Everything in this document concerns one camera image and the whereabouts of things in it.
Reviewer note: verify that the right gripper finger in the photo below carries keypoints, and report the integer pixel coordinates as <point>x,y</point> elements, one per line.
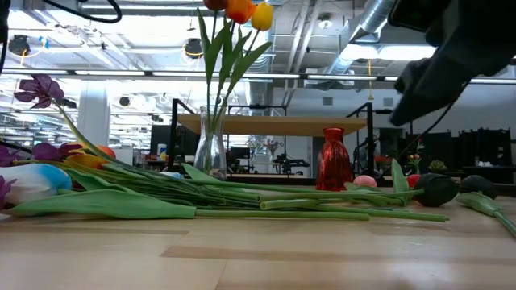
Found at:
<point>427,76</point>
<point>423,106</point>

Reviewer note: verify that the yellow orange tulip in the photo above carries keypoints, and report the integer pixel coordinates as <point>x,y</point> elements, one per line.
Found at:
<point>86,162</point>

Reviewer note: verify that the wooden shelf with black legs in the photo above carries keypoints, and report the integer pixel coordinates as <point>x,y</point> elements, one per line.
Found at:
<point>274,125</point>

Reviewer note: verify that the small mixed flower bouquet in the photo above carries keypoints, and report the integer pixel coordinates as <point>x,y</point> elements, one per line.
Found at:
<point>415,158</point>

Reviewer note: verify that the small green potted plant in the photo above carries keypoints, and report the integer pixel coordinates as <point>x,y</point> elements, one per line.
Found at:
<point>438,166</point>

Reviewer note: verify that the black storage cabinets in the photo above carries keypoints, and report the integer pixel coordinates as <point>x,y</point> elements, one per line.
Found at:
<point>483,149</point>

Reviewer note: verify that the pink tulip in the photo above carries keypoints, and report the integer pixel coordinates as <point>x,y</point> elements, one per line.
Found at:
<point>364,181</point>

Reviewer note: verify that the red glass vase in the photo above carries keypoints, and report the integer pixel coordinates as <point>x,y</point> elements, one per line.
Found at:
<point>334,161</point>

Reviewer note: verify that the clear glass vase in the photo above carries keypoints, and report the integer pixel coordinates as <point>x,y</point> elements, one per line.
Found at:
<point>201,157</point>

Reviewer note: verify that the white yellow container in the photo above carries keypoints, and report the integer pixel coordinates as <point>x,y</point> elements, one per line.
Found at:
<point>162,152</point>

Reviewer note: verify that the white building column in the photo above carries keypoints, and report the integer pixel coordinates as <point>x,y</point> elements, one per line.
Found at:
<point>92,117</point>

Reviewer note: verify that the purple flower spray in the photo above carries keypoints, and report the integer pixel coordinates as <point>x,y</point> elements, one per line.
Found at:
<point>40,90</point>
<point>6,193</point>

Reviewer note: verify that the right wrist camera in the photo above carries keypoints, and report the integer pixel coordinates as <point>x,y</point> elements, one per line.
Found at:
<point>419,14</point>

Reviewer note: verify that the silver ventilation duct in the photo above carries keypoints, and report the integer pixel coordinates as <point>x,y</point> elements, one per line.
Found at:
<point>375,16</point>

